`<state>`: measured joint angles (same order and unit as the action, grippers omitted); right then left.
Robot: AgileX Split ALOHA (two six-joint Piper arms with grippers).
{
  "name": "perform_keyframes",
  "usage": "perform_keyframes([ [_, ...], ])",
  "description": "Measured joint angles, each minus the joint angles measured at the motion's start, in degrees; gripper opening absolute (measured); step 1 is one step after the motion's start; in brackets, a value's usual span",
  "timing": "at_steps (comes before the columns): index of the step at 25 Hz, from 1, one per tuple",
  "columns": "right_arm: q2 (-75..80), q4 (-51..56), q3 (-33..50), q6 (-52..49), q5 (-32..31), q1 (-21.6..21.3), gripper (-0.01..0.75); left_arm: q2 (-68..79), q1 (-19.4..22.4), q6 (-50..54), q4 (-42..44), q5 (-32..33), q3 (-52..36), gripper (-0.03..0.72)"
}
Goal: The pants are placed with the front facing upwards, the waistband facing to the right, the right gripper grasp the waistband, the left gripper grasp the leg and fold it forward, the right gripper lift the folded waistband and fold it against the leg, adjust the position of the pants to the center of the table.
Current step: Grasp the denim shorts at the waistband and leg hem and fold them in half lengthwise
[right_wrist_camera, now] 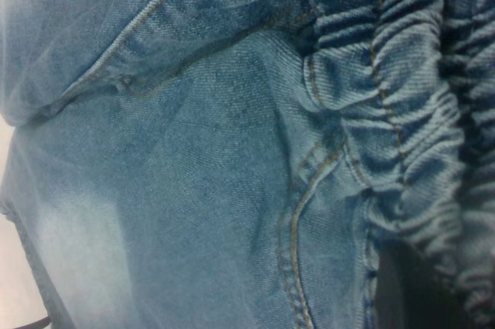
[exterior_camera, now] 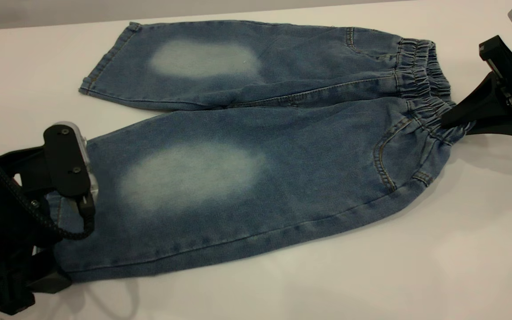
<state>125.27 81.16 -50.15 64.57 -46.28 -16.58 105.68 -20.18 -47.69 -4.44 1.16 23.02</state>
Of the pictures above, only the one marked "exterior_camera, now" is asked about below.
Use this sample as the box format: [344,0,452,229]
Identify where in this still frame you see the blue denim pants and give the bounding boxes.
[45,20,476,283]

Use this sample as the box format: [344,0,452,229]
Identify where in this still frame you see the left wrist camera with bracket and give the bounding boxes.
[43,121,100,199]

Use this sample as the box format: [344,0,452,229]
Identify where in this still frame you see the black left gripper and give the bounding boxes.
[0,150,72,314]

